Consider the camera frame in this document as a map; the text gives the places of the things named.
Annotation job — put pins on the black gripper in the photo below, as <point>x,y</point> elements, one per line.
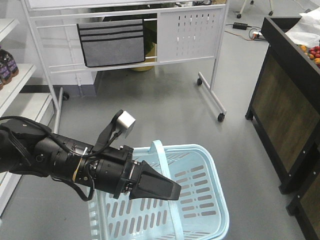
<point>115,172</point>

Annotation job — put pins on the light blue plastic basket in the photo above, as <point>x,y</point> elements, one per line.
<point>190,205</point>

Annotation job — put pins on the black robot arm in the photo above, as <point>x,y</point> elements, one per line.
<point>31,148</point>

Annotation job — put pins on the grey fabric hanging organizer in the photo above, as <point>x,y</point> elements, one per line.
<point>112,43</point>

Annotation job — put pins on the white store shelving unit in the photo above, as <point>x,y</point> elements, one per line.
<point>36,106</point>

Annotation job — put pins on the dark wooden display stand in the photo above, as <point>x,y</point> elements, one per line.
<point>285,111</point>

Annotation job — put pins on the white wheeled metal rack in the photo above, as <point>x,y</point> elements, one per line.
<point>175,31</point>

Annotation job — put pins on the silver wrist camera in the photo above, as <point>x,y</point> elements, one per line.
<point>125,122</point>

